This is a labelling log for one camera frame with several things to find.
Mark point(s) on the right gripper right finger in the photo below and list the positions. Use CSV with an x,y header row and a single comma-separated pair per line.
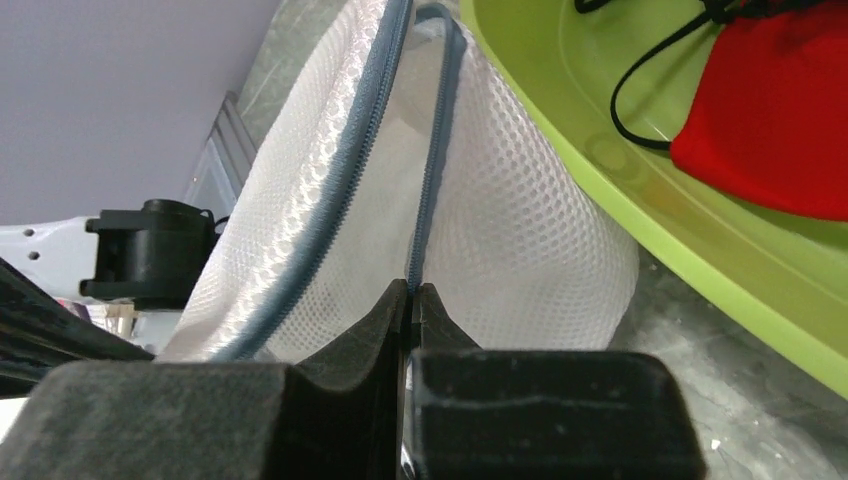
x,y
473,413

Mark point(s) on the green plastic tray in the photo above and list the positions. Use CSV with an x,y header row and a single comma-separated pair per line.
x,y
782,277

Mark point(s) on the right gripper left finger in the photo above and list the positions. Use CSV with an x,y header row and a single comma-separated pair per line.
x,y
335,415

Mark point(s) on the black bra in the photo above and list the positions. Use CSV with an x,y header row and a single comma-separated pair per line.
x,y
659,50

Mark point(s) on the red bra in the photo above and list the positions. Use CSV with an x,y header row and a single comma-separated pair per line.
x,y
768,123

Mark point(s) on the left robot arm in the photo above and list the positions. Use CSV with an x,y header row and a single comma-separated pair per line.
x,y
150,258

